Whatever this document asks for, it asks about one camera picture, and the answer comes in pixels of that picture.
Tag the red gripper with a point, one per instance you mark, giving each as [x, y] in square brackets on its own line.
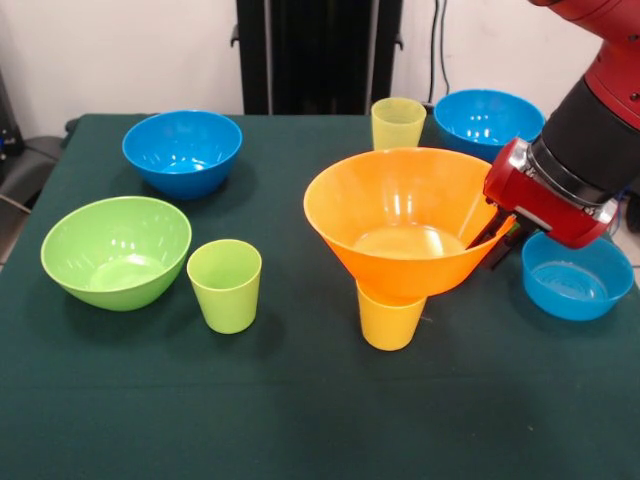
[540, 200]

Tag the large orange bowl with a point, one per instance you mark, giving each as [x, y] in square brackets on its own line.
[390, 200]

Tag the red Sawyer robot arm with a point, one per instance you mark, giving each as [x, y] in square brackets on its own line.
[585, 125]

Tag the small blue bowl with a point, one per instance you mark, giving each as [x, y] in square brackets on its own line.
[575, 295]

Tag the large blue bowl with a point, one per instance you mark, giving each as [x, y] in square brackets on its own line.
[475, 125]
[180, 160]

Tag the pale translucent yellow cup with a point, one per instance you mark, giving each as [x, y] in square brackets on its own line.
[397, 125]

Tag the dark green table cloth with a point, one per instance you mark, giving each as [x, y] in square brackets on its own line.
[300, 400]

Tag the green cup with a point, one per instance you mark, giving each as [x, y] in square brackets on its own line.
[225, 305]

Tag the large green bowl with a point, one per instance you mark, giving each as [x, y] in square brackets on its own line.
[115, 260]

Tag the black chair base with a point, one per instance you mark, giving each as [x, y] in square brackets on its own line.
[30, 165]

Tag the black equipment case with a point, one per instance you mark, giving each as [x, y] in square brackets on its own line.
[9, 120]

